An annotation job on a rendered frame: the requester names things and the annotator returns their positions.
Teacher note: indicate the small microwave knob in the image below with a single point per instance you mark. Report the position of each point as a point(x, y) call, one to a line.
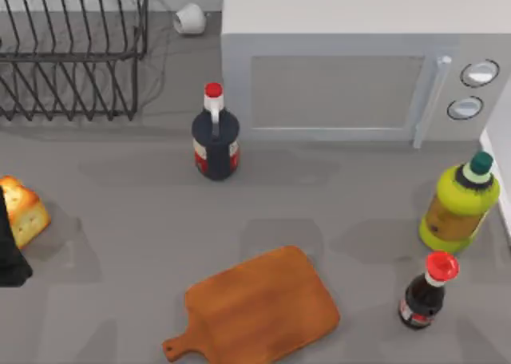
point(464, 108)

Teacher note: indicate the small dark bottle red cap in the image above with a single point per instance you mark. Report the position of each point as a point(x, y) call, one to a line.
point(424, 300)

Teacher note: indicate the dark jug bottle red cap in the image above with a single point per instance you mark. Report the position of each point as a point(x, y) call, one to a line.
point(216, 140)

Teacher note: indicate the wooden cutting board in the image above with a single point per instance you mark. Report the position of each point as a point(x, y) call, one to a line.
point(259, 308)

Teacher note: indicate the large microwave knob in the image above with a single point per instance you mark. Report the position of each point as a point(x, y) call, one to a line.
point(479, 73)

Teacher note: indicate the yellow-green bottle green cap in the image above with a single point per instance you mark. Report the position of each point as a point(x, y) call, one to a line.
point(459, 208)

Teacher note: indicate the white cup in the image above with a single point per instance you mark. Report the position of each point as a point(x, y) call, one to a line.
point(191, 19)

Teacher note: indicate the pale microwave oven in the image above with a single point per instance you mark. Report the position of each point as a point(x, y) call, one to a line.
point(335, 60)

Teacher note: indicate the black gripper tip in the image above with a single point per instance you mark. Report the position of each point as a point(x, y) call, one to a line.
point(10, 252)

